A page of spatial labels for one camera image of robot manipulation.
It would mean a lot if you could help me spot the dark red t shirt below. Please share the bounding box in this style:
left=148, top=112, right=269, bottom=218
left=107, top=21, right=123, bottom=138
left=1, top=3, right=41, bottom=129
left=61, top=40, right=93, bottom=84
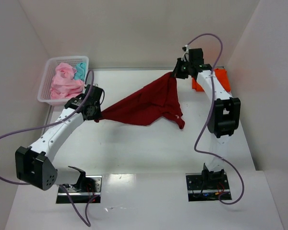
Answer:
left=95, top=72, right=185, bottom=129

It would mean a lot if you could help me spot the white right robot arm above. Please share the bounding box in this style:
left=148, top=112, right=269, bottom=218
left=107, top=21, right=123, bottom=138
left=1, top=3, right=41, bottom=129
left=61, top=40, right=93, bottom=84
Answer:
left=171, top=46, right=241, bottom=161

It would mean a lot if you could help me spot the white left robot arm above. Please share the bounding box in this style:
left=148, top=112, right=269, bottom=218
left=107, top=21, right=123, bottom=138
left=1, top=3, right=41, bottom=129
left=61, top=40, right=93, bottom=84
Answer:
left=15, top=85, right=104, bottom=191

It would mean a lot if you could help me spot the orange folded t shirt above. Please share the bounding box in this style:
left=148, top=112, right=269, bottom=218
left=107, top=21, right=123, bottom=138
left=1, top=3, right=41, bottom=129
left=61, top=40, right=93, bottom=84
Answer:
left=192, top=68, right=231, bottom=92

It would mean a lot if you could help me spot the teal t shirt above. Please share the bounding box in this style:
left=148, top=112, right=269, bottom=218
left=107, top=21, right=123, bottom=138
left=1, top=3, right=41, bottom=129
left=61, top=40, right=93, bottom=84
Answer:
left=73, top=62, right=87, bottom=81

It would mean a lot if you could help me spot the pink t shirt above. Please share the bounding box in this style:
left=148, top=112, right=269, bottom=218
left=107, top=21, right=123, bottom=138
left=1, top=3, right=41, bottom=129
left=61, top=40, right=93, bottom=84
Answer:
left=50, top=62, right=84, bottom=100

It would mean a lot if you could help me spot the white plastic laundry basket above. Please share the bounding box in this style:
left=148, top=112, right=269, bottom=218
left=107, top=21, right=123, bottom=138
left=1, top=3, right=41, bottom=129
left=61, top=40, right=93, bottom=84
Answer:
left=37, top=56, right=89, bottom=106

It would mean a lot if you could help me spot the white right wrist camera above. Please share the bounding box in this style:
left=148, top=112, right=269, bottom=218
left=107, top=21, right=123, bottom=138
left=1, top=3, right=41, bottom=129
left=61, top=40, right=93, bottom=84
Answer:
left=181, top=44, right=189, bottom=61

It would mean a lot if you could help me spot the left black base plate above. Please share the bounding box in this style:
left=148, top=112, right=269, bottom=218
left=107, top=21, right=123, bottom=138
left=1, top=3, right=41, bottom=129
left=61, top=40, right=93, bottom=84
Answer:
left=63, top=175, right=103, bottom=204

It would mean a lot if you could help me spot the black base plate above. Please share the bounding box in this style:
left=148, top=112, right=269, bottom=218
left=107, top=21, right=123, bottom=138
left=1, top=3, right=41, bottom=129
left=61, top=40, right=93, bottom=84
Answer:
left=186, top=173, right=232, bottom=202
left=63, top=175, right=103, bottom=204

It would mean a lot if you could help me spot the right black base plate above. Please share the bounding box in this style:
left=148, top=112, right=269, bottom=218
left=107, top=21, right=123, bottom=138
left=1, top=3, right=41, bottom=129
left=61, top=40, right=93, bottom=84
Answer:
left=186, top=173, right=232, bottom=202

